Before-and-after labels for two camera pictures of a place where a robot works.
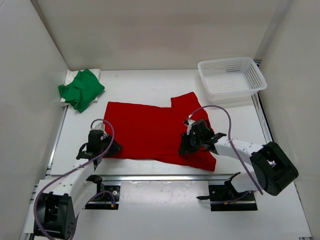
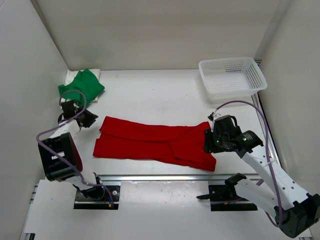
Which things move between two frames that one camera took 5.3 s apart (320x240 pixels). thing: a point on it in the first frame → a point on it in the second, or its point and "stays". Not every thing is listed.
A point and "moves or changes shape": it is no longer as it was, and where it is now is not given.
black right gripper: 185,147 → 209,147
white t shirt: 71,74 stays
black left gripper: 115,147 → 90,116
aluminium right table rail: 257,103 stays
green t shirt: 84,88 stays
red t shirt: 152,132 moves or changes shape
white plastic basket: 232,80 stays
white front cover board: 179,210 stays
